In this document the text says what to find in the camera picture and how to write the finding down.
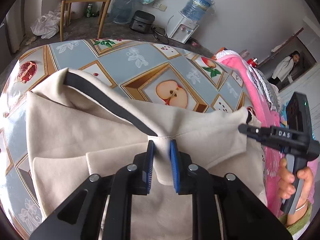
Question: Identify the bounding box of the person in white jacket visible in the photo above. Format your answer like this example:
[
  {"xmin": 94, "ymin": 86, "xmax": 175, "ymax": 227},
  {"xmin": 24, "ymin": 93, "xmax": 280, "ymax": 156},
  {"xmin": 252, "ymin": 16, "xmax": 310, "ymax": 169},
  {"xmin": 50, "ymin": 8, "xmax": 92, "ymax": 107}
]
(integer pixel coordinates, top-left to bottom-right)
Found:
[{"xmin": 268, "ymin": 50, "xmax": 300, "ymax": 86}]

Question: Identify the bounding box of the fruit pattern bed sheet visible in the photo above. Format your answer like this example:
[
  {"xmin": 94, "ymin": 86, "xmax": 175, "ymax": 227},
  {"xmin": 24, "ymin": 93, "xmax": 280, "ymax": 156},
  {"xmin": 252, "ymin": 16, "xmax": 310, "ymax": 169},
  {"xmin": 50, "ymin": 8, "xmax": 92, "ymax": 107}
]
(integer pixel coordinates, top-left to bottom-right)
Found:
[{"xmin": 1, "ymin": 39, "xmax": 253, "ymax": 239}]

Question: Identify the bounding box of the white water dispenser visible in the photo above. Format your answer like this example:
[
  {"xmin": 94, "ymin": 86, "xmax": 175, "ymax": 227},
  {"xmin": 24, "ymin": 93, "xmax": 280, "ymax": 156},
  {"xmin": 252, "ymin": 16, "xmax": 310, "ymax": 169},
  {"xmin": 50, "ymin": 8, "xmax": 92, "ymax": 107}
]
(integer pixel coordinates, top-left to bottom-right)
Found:
[{"xmin": 165, "ymin": 12, "xmax": 199, "ymax": 44}]

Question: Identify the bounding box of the black cable on floor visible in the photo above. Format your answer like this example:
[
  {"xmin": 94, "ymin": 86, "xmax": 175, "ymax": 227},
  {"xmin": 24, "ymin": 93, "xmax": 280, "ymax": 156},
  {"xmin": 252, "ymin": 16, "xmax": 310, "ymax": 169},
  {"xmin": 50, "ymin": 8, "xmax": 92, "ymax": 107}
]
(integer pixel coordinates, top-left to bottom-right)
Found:
[{"xmin": 151, "ymin": 25, "xmax": 171, "ymax": 45}]

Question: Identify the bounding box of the blue water bottle on dispenser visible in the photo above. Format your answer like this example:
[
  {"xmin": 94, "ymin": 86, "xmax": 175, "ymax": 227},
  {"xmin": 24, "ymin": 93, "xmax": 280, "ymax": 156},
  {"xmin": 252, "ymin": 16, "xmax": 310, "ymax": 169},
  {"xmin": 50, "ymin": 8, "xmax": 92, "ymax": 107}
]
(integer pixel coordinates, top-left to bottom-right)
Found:
[{"xmin": 180, "ymin": 0, "xmax": 215, "ymax": 22}]

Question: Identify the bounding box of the red bottle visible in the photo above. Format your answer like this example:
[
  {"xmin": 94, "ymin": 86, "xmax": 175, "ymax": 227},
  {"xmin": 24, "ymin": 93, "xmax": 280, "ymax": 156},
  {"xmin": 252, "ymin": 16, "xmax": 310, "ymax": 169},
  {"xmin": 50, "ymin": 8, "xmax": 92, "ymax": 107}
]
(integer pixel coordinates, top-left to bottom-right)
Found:
[{"xmin": 247, "ymin": 58, "xmax": 258, "ymax": 68}]

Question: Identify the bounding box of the grey lace-trimmed blanket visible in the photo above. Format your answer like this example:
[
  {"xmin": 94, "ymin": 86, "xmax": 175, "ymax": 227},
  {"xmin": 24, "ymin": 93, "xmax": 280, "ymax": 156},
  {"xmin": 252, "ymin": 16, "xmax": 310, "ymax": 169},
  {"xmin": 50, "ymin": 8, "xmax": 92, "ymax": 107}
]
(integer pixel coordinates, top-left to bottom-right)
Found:
[{"xmin": 248, "ymin": 66, "xmax": 283, "ymax": 113}]

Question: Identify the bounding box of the person's right hand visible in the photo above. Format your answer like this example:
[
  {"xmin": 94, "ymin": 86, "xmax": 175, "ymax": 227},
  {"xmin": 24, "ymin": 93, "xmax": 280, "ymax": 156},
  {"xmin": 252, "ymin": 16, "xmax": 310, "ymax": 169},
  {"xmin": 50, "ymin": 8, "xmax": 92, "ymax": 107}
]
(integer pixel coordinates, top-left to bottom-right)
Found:
[{"xmin": 277, "ymin": 158, "xmax": 313, "ymax": 226}]

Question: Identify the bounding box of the wall power socket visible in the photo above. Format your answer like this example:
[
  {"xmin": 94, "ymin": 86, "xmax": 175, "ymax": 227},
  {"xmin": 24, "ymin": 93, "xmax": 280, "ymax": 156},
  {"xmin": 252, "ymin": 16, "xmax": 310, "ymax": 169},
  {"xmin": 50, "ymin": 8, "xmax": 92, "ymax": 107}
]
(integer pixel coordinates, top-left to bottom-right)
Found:
[{"xmin": 152, "ymin": 2, "xmax": 167, "ymax": 11}]

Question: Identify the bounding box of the black rice cooker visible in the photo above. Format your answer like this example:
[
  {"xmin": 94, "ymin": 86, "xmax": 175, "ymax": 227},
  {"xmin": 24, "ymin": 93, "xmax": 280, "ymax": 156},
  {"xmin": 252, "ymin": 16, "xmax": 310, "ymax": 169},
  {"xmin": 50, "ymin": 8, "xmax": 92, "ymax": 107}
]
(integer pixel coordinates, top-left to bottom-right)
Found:
[{"xmin": 129, "ymin": 10, "xmax": 155, "ymax": 34}]

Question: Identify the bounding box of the pink floral blanket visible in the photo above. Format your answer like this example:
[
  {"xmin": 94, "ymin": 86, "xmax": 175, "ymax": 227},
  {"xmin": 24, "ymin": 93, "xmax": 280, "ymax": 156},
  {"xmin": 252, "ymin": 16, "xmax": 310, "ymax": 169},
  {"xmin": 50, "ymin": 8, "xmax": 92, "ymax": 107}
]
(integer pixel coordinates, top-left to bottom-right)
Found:
[{"xmin": 215, "ymin": 49, "xmax": 318, "ymax": 218}]

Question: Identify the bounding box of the beige jacket with black stripes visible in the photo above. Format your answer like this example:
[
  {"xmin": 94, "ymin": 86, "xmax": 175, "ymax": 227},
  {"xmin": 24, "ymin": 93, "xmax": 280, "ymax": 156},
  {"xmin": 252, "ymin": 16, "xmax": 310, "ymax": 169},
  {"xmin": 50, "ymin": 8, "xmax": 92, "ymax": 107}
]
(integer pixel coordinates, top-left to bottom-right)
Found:
[{"xmin": 25, "ymin": 69, "xmax": 267, "ymax": 239}]

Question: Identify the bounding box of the green drink can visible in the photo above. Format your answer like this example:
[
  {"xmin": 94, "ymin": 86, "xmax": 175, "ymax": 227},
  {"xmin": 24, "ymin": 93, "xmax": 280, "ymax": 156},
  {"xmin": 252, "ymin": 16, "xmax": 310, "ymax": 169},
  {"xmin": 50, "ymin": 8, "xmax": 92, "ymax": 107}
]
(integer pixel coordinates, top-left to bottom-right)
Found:
[{"xmin": 86, "ymin": 3, "xmax": 93, "ymax": 18}]

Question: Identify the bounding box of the white plastic bag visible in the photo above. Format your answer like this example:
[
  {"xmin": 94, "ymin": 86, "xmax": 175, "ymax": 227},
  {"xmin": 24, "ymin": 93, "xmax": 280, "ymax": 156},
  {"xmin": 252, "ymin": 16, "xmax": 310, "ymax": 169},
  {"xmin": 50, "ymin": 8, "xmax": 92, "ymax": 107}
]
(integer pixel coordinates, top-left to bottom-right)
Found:
[{"xmin": 30, "ymin": 11, "xmax": 61, "ymax": 39}]

